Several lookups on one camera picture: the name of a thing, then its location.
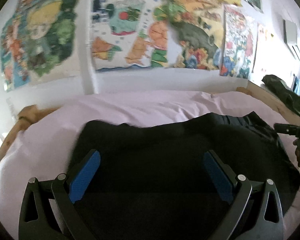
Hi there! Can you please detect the black padded jacket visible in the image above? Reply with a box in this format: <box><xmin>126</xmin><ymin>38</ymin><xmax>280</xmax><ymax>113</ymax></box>
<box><xmin>69</xmin><ymin>113</ymin><xmax>300</xmax><ymax>239</ymax></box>

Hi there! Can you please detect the dark green garment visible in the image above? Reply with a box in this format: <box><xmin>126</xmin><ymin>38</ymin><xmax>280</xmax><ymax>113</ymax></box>
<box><xmin>262</xmin><ymin>75</ymin><xmax>300</xmax><ymax>116</ymax></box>

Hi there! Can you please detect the blue hanging cloth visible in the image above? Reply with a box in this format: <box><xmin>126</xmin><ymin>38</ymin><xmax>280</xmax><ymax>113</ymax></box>
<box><xmin>292</xmin><ymin>75</ymin><xmax>300</xmax><ymax>96</ymax></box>

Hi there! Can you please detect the pink duvet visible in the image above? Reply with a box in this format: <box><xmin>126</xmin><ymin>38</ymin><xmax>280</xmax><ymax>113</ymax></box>
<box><xmin>0</xmin><ymin>89</ymin><xmax>300</xmax><ymax>240</ymax></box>

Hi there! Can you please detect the white air conditioner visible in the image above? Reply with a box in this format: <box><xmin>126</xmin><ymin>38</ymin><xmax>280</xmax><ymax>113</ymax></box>
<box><xmin>283</xmin><ymin>20</ymin><xmax>300</xmax><ymax>62</ymax></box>

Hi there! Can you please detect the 2024 dragon painting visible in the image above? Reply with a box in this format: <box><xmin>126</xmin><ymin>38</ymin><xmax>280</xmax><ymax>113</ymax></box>
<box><xmin>220</xmin><ymin>5</ymin><xmax>258</xmax><ymax>79</ymax></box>

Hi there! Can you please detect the autumn landscape painting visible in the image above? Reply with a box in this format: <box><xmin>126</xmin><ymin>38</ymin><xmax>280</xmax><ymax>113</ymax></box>
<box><xmin>165</xmin><ymin>0</ymin><xmax>224</xmax><ymax>70</ymax></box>

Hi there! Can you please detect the red-hair girl painting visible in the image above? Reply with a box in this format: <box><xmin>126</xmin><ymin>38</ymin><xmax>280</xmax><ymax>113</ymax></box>
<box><xmin>0</xmin><ymin>13</ymin><xmax>31</xmax><ymax>92</ymax></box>

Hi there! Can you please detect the blond boy painting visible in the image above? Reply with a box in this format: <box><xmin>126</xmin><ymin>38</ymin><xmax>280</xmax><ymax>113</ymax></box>
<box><xmin>14</xmin><ymin>0</ymin><xmax>80</xmax><ymax>85</ymax></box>

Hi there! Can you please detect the orange fruit drink painting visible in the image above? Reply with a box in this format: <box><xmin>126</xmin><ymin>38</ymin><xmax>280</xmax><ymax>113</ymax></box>
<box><xmin>90</xmin><ymin>0</ymin><xmax>168</xmax><ymax>72</ymax></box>

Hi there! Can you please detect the wooden bed frame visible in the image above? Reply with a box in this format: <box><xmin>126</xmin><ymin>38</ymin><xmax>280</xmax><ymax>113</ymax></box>
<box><xmin>0</xmin><ymin>105</ymin><xmax>60</xmax><ymax>162</ymax></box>

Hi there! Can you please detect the white wall pipe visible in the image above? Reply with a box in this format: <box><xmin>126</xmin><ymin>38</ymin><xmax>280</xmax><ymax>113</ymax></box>
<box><xmin>78</xmin><ymin>0</ymin><xmax>98</xmax><ymax>95</ymax></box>

